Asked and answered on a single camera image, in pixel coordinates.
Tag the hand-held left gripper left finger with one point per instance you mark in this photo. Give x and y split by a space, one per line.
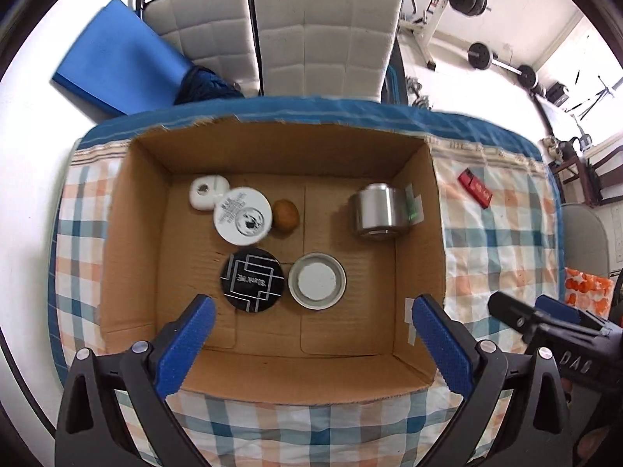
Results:
187 343

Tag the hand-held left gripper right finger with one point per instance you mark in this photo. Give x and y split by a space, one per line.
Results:
440 343

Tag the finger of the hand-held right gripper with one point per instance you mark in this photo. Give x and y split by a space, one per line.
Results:
511 314
564 309

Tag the black round tin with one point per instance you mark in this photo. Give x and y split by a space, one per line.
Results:
252 279

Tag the cardboard box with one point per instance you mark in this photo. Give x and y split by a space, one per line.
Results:
340 340

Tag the clear tape roll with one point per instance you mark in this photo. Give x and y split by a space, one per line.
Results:
293 282

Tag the white small cylinder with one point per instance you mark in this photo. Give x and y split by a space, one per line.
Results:
317 281

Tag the white round jar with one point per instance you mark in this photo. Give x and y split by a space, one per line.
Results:
243 216

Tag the silver metal tin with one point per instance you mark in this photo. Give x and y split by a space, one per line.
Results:
379 211

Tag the white small square case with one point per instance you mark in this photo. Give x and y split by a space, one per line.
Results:
204 193

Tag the person's right hand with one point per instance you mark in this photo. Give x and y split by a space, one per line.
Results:
596 447

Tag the orange patterned bag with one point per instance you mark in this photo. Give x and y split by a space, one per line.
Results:
589 292

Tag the checked tablecloth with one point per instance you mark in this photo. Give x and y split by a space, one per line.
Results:
486 262

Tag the grey chair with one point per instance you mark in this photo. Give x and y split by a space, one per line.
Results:
581 238

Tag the red flat packet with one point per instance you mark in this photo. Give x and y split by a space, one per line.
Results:
474 186

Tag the dark wooden chair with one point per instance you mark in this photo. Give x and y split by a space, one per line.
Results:
598 175

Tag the pair of shoes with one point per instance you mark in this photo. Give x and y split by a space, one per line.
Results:
554 147

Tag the exercise machine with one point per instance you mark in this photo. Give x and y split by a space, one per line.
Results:
596 99

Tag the black box speaker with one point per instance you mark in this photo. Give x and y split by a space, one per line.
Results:
557 93

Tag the small dumbbell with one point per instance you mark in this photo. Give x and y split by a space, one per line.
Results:
421 95

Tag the dark blue cloth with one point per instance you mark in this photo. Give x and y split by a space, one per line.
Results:
204 85

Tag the short barbell with plates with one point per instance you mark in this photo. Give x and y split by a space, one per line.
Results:
479 56

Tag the black weight bench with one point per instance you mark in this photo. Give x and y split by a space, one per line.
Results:
393 78

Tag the blue foam mat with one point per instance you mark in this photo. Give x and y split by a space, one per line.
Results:
121 63

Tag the white barbell stand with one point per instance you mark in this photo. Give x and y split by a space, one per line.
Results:
433 24

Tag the white padded chair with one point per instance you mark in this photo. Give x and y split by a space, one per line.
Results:
326 39
204 29

